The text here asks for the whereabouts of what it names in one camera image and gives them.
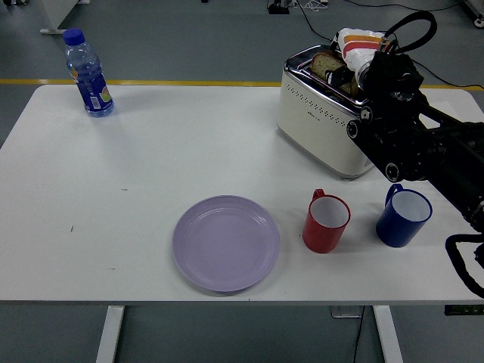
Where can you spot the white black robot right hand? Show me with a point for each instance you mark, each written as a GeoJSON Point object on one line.
{"type": "Point", "coordinates": [359, 45]}

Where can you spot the bread slice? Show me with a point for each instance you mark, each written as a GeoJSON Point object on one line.
{"type": "Point", "coordinates": [325, 62]}

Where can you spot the cream and chrome toaster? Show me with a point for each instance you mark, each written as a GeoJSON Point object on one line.
{"type": "Point", "coordinates": [317, 128]}

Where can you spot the purple round plate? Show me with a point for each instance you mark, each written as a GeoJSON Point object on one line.
{"type": "Point", "coordinates": [226, 244]}

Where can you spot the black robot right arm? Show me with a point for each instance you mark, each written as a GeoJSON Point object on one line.
{"type": "Point", "coordinates": [416, 143]}

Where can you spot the blue mug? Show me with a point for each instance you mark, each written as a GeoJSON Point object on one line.
{"type": "Point", "coordinates": [397, 230]}

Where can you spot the red mug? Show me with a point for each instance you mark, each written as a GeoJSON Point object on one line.
{"type": "Point", "coordinates": [321, 238]}

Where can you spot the blue plastic water bottle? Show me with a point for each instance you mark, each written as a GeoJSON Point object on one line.
{"type": "Point", "coordinates": [92, 89]}

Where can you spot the black table control panel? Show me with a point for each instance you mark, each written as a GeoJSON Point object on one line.
{"type": "Point", "coordinates": [463, 310]}

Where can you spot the white table leg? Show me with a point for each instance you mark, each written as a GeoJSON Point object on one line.
{"type": "Point", "coordinates": [387, 336]}
{"type": "Point", "coordinates": [109, 336]}

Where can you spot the white desk leg with foot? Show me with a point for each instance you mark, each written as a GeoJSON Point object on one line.
{"type": "Point", "coordinates": [53, 15]}

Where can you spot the white furniture frame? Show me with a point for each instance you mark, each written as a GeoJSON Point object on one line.
{"type": "Point", "coordinates": [477, 11]}

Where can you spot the clear bracket under table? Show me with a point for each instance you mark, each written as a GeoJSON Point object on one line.
{"type": "Point", "coordinates": [346, 312]}

